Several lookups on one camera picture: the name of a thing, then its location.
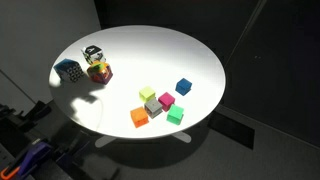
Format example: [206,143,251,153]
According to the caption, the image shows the orange multicolour number cube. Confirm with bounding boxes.
[86,60,114,85]

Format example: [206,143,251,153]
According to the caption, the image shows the small magenta cube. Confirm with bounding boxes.
[157,91,176,112]

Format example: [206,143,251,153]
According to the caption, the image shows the small lime cube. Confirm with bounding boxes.
[138,85,157,103]

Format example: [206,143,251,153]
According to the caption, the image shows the small gray cube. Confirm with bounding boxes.
[143,97,164,120]

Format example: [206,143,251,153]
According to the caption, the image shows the small blue cube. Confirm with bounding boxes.
[175,77,193,97]

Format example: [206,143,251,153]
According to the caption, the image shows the small green cube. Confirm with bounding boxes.
[166,104,185,126]

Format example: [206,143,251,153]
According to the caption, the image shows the small orange cube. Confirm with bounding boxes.
[129,106,150,129]

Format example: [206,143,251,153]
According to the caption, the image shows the white table base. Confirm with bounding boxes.
[94,130,193,149]

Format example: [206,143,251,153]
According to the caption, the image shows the black white patterned cube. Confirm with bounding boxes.
[80,44,107,65]

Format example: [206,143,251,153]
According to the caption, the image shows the black floor panel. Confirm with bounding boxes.
[208,110,256,150]

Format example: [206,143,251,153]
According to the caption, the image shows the blue triangle patterned cube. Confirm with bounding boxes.
[53,58,85,83]

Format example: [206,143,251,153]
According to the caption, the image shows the black metal mounting frame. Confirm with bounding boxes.
[0,99,68,158]

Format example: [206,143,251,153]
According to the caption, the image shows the purple clamp orange handle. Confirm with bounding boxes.
[0,142,54,180]

